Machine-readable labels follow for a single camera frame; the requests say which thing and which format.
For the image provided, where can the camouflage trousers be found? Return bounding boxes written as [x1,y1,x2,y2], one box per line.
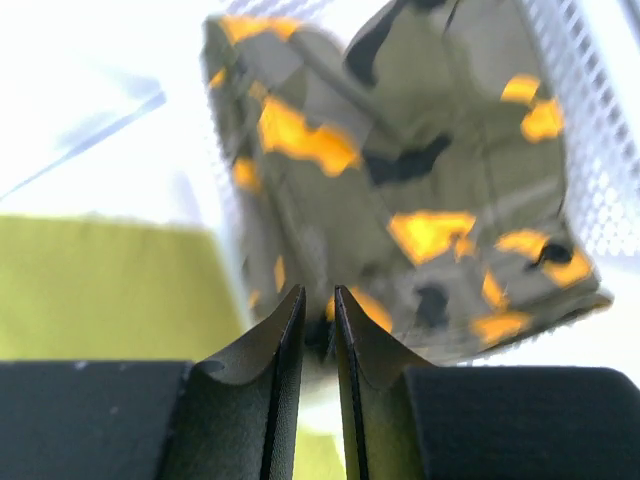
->
[201,0,615,361]

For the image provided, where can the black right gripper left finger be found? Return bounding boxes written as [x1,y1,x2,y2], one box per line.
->
[1,286,306,479]

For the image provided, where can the white plastic basket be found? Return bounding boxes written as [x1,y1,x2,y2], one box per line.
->
[199,0,640,366]

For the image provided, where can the blue hanger of olive trousers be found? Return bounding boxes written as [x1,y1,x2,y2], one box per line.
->
[1,91,166,201]

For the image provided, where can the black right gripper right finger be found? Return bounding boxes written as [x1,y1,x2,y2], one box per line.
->
[334,286,639,479]

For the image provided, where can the olive green trousers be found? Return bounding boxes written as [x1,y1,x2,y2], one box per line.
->
[1,215,243,360]

